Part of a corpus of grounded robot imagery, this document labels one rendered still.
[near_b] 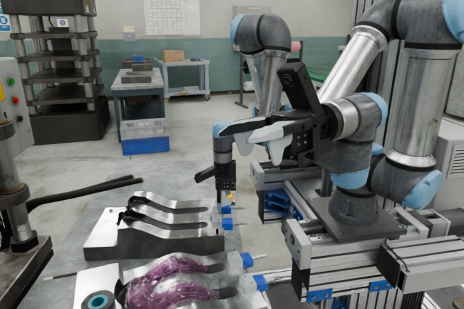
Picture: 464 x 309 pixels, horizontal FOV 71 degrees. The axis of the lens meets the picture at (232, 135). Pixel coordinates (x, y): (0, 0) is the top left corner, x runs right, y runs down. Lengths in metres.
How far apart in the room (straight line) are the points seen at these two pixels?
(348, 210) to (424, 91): 0.40
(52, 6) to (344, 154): 4.49
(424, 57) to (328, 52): 7.76
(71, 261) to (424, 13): 1.31
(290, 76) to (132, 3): 6.94
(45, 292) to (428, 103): 1.22
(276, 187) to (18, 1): 4.17
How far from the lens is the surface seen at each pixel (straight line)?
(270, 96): 1.18
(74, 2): 4.83
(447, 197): 1.45
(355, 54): 0.85
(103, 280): 1.08
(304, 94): 0.54
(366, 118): 0.65
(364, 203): 1.04
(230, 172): 1.26
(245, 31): 1.25
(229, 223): 1.24
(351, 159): 0.68
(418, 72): 0.87
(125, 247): 1.28
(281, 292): 1.99
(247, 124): 0.52
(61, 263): 1.37
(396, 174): 0.93
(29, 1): 4.94
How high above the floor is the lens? 1.61
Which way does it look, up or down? 19 degrees down
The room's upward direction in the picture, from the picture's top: straight up
